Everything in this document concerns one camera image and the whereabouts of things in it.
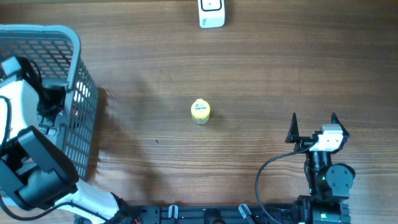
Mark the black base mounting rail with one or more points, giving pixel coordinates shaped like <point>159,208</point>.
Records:
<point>277,213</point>

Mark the grey plastic mesh basket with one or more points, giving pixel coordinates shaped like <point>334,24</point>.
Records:
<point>54,52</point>

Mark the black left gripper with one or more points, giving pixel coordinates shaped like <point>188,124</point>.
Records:
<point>58,94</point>

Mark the yellow lidded small jar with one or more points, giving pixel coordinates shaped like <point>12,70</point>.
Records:
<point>200,111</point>

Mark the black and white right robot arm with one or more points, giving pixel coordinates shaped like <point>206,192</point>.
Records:
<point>328,183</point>

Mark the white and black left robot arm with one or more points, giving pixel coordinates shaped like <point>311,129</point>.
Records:
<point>35,173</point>

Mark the white barcode scanner box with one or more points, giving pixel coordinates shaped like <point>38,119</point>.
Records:
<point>211,13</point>

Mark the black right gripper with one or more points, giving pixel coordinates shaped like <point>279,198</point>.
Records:
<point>303,142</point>

